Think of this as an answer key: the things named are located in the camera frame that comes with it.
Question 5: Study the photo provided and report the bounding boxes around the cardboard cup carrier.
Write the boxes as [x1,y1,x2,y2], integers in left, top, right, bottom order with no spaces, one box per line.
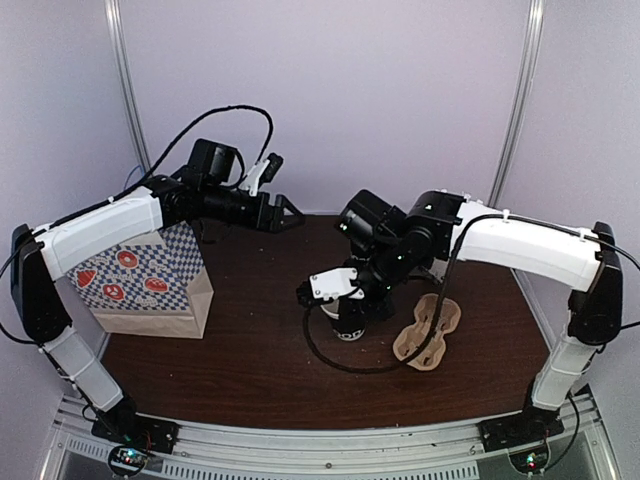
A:
[393,293,462,371]

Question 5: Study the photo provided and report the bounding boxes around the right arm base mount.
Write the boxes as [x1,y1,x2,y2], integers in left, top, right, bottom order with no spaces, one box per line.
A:
[478,400,565,452]

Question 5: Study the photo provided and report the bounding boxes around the black paper coffee cup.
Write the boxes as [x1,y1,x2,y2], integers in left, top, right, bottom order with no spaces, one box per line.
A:
[320,298,366,342]

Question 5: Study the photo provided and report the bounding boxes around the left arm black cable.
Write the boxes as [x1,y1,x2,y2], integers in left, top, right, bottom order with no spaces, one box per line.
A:
[0,104,275,346]

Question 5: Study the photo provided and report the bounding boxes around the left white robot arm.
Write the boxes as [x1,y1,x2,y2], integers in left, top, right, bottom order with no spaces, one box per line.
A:
[4,139,305,444]

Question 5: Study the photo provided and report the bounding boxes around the aluminium front rail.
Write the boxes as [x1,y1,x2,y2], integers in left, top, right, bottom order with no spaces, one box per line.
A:
[41,384,612,480]

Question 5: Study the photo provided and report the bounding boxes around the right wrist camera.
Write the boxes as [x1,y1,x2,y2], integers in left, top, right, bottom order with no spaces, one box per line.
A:
[296,267,365,307]

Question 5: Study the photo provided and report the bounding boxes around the aluminium post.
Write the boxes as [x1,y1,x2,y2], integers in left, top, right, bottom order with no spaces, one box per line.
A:
[488,0,545,207]
[104,0,152,173]

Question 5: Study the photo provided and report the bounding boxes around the left aluminium post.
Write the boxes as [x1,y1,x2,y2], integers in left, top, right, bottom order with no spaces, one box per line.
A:
[104,0,152,173]

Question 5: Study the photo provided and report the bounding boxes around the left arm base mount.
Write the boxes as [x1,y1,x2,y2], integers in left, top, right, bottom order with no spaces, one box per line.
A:
[91,397,179,454]

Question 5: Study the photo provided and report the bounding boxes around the blue checkered paper bag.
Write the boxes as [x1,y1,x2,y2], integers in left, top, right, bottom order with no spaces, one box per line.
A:
[67,222,214,339]

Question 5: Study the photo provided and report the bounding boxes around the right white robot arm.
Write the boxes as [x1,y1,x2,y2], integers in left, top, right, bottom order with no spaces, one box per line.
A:
[331,189,623,442]

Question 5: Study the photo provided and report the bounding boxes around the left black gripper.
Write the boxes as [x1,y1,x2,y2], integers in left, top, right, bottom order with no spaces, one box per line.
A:
[201,182,307,233]

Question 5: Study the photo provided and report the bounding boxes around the right aluminium post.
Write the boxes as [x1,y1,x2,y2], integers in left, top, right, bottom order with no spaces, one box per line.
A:
[488,0,545,207]

